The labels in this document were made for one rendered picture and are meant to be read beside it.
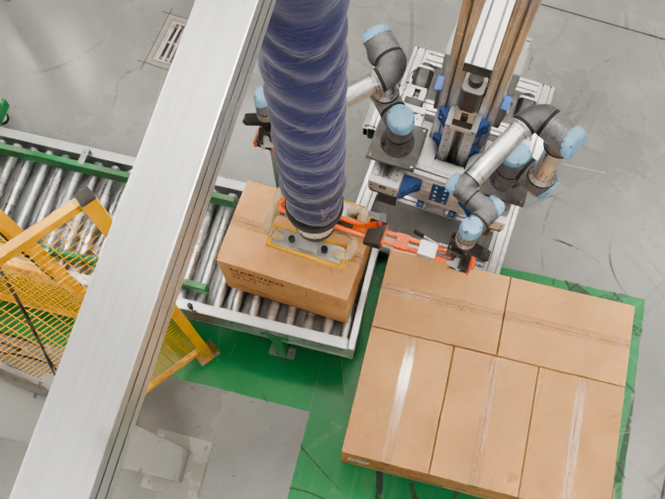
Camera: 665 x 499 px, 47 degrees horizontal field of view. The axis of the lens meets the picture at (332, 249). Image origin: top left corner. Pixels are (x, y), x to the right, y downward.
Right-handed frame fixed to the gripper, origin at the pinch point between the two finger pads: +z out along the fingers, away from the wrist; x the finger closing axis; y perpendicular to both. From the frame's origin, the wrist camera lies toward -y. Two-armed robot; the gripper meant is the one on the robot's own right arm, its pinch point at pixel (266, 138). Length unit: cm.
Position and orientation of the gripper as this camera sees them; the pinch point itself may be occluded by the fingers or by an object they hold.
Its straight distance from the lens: 318.9
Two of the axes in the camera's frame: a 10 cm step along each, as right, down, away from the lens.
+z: 0.1, 3.5, 9.4
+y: 9.5, 2.8, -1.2
